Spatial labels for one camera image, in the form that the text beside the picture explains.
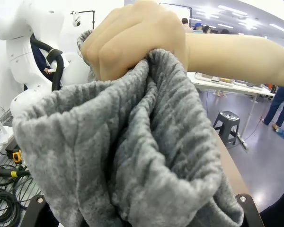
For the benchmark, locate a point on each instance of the grey plastic stool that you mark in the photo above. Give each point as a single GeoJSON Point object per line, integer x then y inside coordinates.
{"type": "Point", "coordinates": [227, 118]}

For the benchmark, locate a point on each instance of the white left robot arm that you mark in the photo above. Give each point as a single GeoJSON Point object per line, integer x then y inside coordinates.
{"type": "Point", "coordinates": [21, 47]}

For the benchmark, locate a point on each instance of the person in blue trousers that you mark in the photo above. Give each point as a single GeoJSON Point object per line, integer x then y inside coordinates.
{"type": "Point", "coordinates": [278, 104]}

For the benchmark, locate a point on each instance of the person's left hand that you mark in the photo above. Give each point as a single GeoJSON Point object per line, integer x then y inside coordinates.
{"type": "Point", "coordinates": [132, 35]}

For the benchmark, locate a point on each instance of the person in navy clothes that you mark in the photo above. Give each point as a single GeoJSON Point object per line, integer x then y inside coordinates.
{"type": "Point", "coordinates": [39, 54]}

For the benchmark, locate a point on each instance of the person's left forearm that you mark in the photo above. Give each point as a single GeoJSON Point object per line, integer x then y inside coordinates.
{"type": "Point", "coordinates": [239, 56]}

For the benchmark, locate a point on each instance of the person in black t-shirt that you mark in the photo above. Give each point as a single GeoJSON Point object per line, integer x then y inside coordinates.
{"type": "Point", "coordinates": [281, 212]}

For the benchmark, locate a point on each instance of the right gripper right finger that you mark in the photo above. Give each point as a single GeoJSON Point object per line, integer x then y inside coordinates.
{"type": "Point", "coordinates": [249, 210]}

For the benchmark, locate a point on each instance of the white camera on black stand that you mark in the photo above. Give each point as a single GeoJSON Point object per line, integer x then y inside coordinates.
{"type": "Point", "coordinates": [77, 19]}

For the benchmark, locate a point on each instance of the grey training pants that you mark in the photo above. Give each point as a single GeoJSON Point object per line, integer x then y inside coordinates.
{"type": "Point", "coordinates": [132, 142]}

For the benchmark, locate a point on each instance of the black framed white screen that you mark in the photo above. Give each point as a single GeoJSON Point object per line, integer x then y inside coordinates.
{"type": "Point", "coordinates": [172, 9]}

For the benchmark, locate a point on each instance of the long white table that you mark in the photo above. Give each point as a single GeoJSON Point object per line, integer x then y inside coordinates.
{"type": "Point", "coordinates": [203, 82]}

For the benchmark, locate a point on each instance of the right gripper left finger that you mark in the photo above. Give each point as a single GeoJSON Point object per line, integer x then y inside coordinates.
{"type": "Point", "coordinates": [35, 210]}

